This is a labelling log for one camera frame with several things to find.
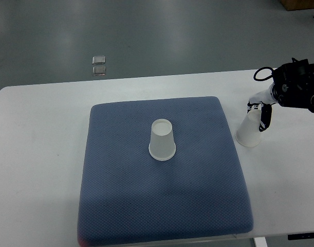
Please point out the metal floor plate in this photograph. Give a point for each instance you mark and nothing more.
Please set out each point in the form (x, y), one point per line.
(101, 59)
(99, 70)

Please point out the wooden box corner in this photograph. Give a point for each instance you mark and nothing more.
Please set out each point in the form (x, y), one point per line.
(292, 5)

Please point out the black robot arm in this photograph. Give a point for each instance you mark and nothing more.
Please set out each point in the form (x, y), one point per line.
(292, 87)

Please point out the lower metal floor plate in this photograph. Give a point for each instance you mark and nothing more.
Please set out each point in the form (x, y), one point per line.
(99, 70)

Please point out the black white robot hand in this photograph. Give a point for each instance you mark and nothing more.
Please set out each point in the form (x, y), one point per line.
(264, 99)

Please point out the black table control panel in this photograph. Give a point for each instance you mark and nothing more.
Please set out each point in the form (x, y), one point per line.
(301, 236)

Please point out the white table leg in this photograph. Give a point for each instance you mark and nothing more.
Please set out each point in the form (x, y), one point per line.
(260, 242)

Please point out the white paper cup on mat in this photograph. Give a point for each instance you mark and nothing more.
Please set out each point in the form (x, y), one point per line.
(162, 146)

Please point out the blue textured cushion mat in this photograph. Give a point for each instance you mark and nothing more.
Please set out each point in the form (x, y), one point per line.
(128, 197)

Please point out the white paper cup carried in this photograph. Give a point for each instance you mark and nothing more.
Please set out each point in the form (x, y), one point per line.
(248, 133)

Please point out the upper metal floor plate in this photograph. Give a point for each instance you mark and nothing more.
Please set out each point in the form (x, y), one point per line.
(101, 59)

